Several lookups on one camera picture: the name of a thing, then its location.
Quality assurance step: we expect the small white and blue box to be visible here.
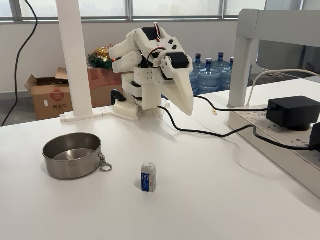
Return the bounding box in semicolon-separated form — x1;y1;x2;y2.
140;161;158;193

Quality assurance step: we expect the red cardboard box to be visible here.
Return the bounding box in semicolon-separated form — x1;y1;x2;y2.
87;67;135;108

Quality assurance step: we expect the open brown cardboard box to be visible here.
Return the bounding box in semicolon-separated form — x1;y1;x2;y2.
24;66;75;121

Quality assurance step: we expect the blue water jug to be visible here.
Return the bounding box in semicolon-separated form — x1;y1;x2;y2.
211;51;231;73
197;57;221;95
189;71;200;95
190;52;207;76
219;56;235;91

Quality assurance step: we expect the grey desk shelf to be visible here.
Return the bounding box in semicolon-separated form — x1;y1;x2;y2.
227;8;320;108

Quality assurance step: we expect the black table clamp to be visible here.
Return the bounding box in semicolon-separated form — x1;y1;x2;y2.
110;88;127;106

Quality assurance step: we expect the christmas wreath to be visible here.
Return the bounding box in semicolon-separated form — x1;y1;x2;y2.
87;43;118;71

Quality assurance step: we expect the black power adapter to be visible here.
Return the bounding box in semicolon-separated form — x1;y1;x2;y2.
265;95;318;132

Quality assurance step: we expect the white power strip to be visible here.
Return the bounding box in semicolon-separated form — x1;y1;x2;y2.
228;107;320;198

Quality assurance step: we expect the black plug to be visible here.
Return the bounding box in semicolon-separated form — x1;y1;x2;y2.
309;122;320;152

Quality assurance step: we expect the black adapter cable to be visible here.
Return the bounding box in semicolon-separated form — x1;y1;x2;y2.
192;94;276;112

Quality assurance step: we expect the long black power cable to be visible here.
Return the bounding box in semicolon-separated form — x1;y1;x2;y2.
157;105;313;151

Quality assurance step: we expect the white cable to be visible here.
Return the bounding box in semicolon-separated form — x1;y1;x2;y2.
246;69;320;107

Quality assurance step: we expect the white camera post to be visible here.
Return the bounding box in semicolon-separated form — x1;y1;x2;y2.
55;0;116;123

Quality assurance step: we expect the metal bowl with key ring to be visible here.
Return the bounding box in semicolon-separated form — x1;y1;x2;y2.
41;132;113;180

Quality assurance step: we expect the hanging black cable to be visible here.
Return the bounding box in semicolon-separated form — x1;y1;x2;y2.
1;0;39;127

